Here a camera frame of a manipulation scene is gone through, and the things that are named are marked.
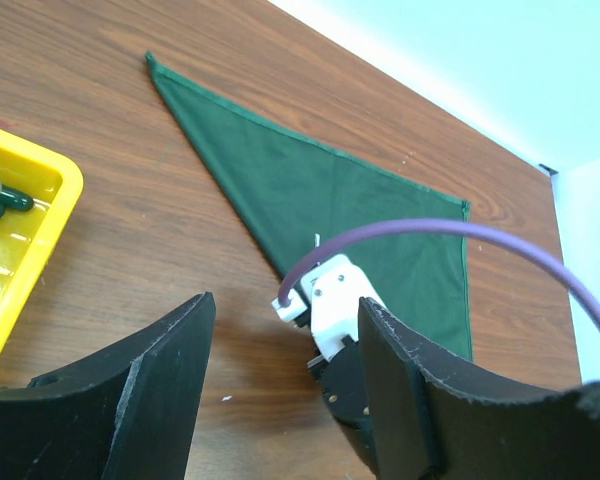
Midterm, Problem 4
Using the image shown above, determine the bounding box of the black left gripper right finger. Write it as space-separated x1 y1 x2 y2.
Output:
358 298 600 479

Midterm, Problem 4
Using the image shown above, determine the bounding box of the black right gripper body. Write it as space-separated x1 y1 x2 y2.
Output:
307 335 379 475

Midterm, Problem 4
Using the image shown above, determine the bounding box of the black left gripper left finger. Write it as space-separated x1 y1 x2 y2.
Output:
0 293 216 479

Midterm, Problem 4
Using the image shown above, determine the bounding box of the green cloth napkin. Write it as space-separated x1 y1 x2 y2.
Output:
146 56 473 359

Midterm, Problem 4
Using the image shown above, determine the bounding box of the yellow plastic tray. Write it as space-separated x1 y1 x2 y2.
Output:
0 128 84 355

